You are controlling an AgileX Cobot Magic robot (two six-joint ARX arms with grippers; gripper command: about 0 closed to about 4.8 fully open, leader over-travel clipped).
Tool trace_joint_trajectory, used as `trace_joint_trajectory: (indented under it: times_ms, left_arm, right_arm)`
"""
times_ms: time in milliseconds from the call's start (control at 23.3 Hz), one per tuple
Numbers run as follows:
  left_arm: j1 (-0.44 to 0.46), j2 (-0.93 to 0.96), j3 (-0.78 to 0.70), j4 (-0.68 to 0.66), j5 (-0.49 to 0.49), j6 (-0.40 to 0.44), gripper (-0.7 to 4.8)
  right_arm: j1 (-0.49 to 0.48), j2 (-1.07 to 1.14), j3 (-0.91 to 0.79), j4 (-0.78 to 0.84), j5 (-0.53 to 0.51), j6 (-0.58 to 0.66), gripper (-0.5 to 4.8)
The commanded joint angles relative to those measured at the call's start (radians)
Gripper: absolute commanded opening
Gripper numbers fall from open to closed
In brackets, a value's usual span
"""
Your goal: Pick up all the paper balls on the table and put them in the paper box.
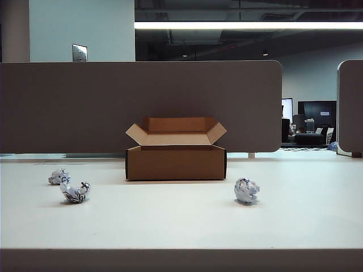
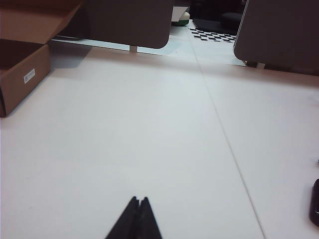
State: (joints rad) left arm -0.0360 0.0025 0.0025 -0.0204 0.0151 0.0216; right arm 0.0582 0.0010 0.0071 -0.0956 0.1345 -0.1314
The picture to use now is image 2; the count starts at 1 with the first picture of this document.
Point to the white box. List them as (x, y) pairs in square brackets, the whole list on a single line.
[(178, 13)]

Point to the green and white object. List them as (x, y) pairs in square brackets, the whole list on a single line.
[(184, 21)]

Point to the grey desk divider panel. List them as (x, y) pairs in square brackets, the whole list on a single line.
[(129, 22), (279, 35)]

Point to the brown cardboard box with lid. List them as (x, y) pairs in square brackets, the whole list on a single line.
[(22, 79)]

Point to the glossy black rounded object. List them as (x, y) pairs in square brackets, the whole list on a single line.
[(314, 204)]

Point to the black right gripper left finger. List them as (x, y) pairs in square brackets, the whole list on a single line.
[(124, 224)]

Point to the white divider panel foot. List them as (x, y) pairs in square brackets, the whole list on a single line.
[(258, 65)]

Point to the black white checkerboard sheet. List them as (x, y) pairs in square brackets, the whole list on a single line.
[(211, 35)]

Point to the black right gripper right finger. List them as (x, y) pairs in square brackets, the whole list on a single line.
[(148, 224)]

